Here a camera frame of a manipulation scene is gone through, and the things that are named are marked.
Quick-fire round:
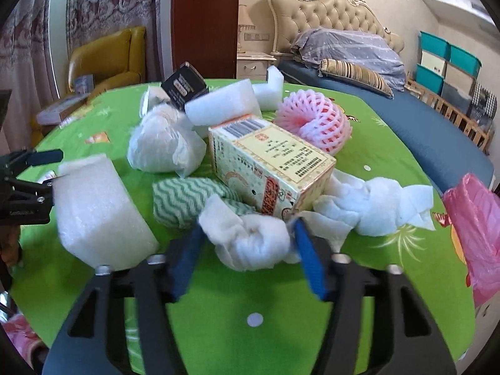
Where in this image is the white table lamp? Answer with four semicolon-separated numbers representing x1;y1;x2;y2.
237;4;257;54

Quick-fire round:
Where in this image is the beige tufted headboard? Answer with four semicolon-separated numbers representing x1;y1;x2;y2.
268;0;405;58

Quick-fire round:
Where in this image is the white foam corner piece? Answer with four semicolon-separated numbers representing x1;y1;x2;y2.
252;65;284;112

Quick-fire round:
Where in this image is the lace patterned curtain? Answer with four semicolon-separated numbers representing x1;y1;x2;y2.
0;0;173;100

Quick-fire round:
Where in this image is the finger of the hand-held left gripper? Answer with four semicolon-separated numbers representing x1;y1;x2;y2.
0;148;64;177
3;177;54;204

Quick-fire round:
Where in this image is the large white foam block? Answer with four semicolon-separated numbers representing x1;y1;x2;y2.
52;154;160;271

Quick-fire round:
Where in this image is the checkered bag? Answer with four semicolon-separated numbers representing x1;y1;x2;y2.
470;83;499;118

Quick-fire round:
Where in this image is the yellow armchair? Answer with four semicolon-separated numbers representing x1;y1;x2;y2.
68;27;148;97

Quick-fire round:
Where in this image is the crumpled white plastic wrap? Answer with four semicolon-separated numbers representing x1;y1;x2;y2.
127;103;208;179

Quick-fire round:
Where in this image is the flat cardboard box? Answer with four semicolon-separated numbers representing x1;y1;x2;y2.
37;93;93;124

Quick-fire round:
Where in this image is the black printed box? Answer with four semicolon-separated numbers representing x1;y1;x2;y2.
160;62;210;112

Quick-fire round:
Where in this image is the white foam slab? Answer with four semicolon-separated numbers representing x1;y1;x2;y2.
184;79;263;128

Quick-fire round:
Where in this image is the pink patterned cloth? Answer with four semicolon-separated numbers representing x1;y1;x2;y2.
3;316;40;361

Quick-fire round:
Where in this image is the striped pillow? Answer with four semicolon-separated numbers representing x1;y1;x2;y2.
318;58;395;98

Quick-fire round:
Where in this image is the printed beige carton box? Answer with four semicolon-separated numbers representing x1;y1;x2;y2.
208;113;337;222

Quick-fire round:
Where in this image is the stack of storage boxes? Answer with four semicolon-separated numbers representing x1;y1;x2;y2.
415;31;482;115

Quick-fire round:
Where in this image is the cream nightstand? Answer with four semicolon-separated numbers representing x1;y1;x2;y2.
237;52;278;80

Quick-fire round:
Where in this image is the green wavy striped cloth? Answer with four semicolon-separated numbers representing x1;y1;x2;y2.
152;177;240;230

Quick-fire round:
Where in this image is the bed with blue cover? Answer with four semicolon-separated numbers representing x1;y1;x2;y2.
277;58;495;197

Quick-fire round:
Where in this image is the white tissue wad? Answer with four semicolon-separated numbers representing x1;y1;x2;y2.
198;194;292;271

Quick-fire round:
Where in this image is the crumpled white paper towel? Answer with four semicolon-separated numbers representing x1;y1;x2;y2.
299;171;437;251

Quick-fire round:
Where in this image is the wooden crib rail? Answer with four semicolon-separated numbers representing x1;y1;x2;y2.
405;77;493;154

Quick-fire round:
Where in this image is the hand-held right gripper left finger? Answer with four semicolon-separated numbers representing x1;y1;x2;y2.
42;226;206;375

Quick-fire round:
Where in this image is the green printed tablecloth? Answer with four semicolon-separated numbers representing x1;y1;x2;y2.
10;78;478;374

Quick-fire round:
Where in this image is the blue grey duvet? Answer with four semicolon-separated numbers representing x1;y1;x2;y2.
291;27;407;93

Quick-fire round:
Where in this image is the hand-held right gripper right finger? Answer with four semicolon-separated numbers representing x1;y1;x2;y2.
291;219;458;375

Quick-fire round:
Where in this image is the pink foam fruit net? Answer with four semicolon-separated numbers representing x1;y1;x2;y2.
274;89;353;154

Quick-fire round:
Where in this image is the dark red wooden panel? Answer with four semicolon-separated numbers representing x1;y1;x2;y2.
170;0;240;81

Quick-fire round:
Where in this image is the pink bag lined bin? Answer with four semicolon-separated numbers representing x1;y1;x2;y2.
442;173;500;308

